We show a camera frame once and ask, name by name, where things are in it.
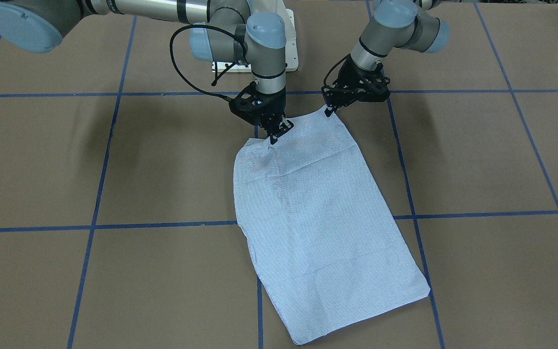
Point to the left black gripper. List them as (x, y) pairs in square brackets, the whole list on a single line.
[(346, 76)]

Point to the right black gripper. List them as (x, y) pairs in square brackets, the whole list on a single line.
[(274, 107)]

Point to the light blue striped shirt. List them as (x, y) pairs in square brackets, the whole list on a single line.
[(321, 237)]

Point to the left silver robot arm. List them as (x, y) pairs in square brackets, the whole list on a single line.
[(401, 24)]

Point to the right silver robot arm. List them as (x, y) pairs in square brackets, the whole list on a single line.
[(229, 34)]

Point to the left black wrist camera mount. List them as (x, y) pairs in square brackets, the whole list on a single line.
[(372, 86)]

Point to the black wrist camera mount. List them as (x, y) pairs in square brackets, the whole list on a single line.
[(247, 103), (372, 86)]

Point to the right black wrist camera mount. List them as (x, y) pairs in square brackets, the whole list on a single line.
[(247, 103)]

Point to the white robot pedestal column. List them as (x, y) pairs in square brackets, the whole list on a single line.
[(257, 51)]

